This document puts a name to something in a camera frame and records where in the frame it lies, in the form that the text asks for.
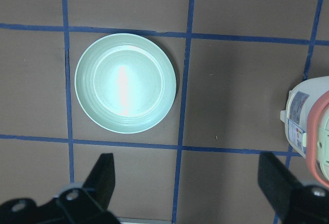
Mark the green plate near left arm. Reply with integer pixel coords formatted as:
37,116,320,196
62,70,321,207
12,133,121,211
74,33,177,134

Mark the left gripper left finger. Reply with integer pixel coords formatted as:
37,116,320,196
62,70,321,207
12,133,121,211
1,153,119,223

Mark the white rice cooker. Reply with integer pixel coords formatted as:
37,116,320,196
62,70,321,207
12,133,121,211
280,76,328,187

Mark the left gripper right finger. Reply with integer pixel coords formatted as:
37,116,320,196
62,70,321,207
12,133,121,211
258,152,328,223

